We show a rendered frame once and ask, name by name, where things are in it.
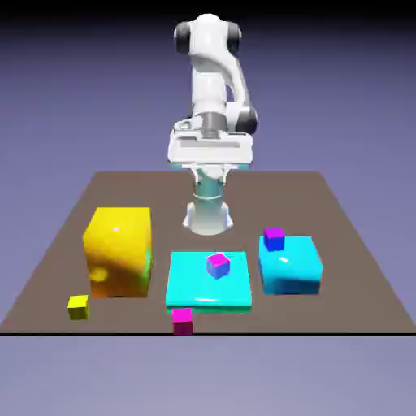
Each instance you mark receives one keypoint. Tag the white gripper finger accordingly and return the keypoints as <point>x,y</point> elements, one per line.
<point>223,175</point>
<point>197,175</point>

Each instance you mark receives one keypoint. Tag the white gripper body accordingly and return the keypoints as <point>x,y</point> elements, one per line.
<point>209,152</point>

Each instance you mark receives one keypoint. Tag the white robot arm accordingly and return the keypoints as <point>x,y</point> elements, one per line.
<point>208,81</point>

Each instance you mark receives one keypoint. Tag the small purple cube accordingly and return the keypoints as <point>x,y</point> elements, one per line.
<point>217,266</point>
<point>274,240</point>

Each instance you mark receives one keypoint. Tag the small magenta cube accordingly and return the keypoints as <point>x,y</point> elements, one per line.
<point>182,320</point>

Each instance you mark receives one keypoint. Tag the small yellow cube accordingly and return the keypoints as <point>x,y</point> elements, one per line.
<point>78,307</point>

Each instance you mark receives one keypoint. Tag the large flat cyan box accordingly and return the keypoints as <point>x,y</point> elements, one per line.
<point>195,282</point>

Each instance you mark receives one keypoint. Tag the large yellow box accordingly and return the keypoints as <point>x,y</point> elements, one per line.
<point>117,250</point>

